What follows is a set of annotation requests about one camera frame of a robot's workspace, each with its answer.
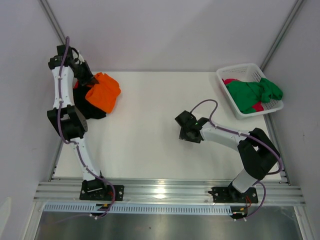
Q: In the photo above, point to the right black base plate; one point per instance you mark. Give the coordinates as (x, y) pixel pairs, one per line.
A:
(228, 194)

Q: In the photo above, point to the aluminium mounting rail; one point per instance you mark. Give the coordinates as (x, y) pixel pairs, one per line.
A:
(168, 191)

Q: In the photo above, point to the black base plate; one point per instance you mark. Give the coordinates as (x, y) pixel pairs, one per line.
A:
(228, 194)
(100, 190)

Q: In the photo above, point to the orange t shirt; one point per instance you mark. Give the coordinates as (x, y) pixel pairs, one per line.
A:
(103, 95)

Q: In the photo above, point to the white slotted cable duct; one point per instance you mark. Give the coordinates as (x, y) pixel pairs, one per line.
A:
(134, 208)

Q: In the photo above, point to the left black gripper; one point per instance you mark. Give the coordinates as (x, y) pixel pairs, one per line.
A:
(88, 79)

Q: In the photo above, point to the pink t shirt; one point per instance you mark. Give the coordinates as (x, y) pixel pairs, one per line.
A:
(246, 95)

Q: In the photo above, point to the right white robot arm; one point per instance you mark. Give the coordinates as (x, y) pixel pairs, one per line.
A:
(257, 153)

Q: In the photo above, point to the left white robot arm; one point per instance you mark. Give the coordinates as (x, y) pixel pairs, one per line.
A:
(67, 120)

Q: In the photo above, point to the green t shirt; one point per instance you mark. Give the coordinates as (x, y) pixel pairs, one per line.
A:
(269, 90)

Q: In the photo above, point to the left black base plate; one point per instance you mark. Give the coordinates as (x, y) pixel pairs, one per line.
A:
(100, 190)

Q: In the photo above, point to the white plastic basket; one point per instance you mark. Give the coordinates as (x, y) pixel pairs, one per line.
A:
(246, 72)

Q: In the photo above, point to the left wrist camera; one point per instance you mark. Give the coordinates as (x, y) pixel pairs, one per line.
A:
(79, 57)

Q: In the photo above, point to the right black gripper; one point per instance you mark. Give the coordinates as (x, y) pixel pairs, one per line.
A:
(184, 135)

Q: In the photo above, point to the black folded t shirt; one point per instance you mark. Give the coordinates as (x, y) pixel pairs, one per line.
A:
(88, 110)

